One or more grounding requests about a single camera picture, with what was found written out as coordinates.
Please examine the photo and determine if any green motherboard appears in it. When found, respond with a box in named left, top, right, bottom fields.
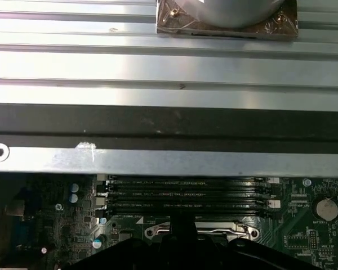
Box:
left=0, top=173, right=338, bottom=270

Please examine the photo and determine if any round coin battery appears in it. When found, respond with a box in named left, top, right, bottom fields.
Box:
left=315, top=198, right=338, bottom=222

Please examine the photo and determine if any metal locking lever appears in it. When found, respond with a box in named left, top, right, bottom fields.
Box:
left=156, top=226, right=250, bottom=239

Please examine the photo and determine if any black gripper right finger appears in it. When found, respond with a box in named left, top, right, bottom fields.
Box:
left=183, top=209, right=325, bottom=270

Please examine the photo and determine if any black RAM slot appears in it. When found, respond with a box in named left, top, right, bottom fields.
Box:
left=97, top=190, right=281, bottom=200
left=97, top=177, right=281, bottom=188
left=97, top=200, right=281, bottom=212
left=109, top=212, right=271, bottom=222

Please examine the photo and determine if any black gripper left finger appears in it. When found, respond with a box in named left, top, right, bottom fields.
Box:
left=64, top=209, right=184, bottom=270

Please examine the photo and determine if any black PC case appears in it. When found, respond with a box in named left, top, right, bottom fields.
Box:
left=0, top=102, right=338, bottom=181

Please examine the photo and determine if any CPU socket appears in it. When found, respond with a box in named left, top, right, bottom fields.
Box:
left=143, top=219, right=261, bottom=245

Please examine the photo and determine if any brown square base plate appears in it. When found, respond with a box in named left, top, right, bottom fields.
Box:
left=156, top=0, right=300, bottom=42

